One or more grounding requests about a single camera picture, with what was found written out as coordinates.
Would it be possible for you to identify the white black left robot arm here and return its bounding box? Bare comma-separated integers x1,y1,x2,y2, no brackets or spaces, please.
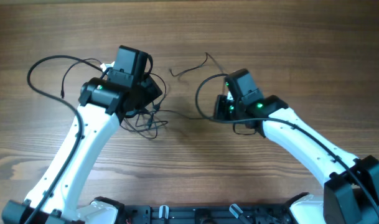
1,45,162,223

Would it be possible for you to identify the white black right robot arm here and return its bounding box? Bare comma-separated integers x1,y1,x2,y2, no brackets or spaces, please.
213,69,379,223

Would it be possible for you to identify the black usb cable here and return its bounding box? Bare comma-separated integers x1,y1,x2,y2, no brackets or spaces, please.
119,52,227,140

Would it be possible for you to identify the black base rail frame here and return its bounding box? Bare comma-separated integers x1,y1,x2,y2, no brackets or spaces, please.
77,195,289,224

